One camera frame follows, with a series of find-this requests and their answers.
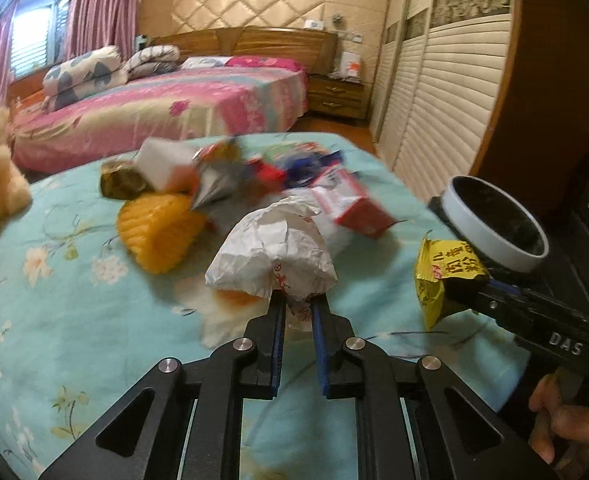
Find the yellow snack packet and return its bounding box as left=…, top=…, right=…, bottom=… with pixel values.
left=414, top=233, right=490, bottom=330

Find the white paper wrapper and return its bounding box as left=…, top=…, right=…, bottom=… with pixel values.
left=204, top=196, right=339, bottom=302

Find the orange foam fruit net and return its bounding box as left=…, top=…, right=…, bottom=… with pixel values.
left=116, top=193, right=208, bottom=274

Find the white red milk carton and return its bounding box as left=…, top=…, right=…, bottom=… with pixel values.
left=308, top=164, right=399, bottom=238

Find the white styrofoam block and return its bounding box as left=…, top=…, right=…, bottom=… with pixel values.
left=134, top=138, right=199, bottom=193

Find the blue plastic bag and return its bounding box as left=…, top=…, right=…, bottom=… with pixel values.
left=276, top=151, right=343, bottom=188

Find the person's right hand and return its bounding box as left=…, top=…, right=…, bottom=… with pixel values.
left=529, top=374, right=589, bottom=479

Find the dark wooden door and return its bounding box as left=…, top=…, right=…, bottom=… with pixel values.
left=470, top=0, right=589, bottom=216

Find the brown glass jar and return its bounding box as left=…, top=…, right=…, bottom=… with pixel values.
left=99, top=159, right=152, bottom=200

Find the white louvered wardrobe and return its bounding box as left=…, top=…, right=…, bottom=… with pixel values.
left=369, top=0, right=513, bottom=202

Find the pink floral bed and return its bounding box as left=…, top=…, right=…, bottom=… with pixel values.
left=12, top=66, right=308, bottom=174

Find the wooden nightstand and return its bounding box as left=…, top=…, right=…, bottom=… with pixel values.
left=308, top=74, right=368, bottom=120

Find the white orange box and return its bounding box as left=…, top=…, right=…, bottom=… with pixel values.
left=339, top=51, right=362, bottom=79

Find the grey white folded quilt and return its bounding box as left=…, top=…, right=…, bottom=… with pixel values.
left=123, top=44, right=180, bottom=80

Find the blue white folded quilt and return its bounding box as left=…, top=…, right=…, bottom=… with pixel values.
left=43, top=46, right=127, bottom=112

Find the pink pillow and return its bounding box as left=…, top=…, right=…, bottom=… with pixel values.
left=225, top=55, right=307, bottom=72

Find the wooden headboard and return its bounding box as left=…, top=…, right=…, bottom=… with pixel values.
left=150, top=26, right=338, bottom=75

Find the window with blinds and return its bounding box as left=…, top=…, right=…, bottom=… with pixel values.
left=10, top=0, right=70, bottom=79

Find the pink curtain right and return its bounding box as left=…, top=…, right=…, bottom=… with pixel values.
left=66, top=0, right=140, bottom=60

